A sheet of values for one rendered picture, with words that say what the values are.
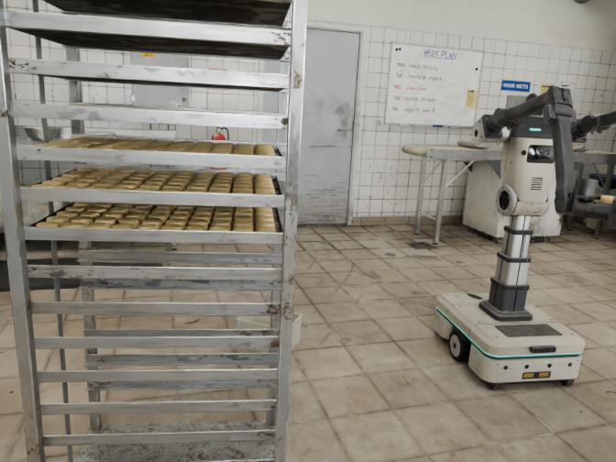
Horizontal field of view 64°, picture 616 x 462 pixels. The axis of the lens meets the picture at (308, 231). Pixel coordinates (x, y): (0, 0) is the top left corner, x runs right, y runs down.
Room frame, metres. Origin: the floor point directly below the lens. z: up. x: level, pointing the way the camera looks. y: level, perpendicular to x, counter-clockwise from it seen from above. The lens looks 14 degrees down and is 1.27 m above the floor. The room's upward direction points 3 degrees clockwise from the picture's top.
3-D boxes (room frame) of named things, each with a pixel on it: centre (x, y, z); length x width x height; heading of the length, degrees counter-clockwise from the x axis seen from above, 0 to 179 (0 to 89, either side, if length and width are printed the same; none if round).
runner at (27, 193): (1.12, 0.35, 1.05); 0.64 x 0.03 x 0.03; 97
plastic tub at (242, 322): (2.47, 0.18, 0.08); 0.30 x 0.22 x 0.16; 70
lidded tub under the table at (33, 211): (4.11, 2.25, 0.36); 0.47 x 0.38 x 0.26; 17
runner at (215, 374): (1.12, 0.35, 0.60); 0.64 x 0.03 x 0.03; 97
